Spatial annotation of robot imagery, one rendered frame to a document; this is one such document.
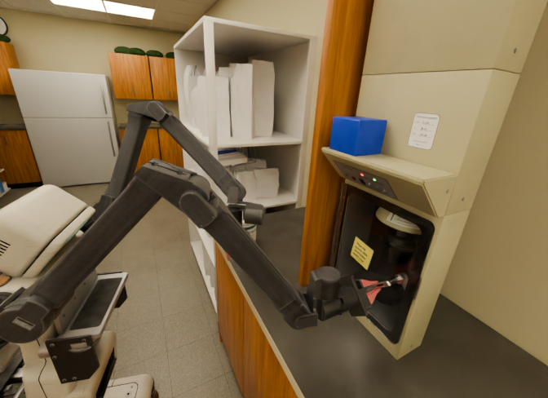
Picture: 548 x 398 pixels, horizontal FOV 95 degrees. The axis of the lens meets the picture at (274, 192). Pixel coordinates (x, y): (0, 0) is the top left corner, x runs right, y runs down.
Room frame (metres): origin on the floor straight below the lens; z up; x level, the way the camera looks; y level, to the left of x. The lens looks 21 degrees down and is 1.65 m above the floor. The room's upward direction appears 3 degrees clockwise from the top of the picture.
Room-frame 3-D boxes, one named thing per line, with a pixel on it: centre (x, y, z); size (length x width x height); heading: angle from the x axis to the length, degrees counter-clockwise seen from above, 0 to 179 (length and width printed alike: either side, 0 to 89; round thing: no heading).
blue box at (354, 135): (0.70, -0.22, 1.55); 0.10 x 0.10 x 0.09; 28
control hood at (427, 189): (0.63, -0.26, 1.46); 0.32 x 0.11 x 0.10; 28
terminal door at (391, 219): (0.65, -0.30, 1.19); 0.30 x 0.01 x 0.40; 28
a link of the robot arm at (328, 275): (0.49, -0.11, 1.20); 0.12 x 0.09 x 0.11; 102
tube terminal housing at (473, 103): (0.71, -0.42, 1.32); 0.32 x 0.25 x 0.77; 28
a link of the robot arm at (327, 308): (0.49, -0.15, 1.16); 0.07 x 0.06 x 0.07; 117
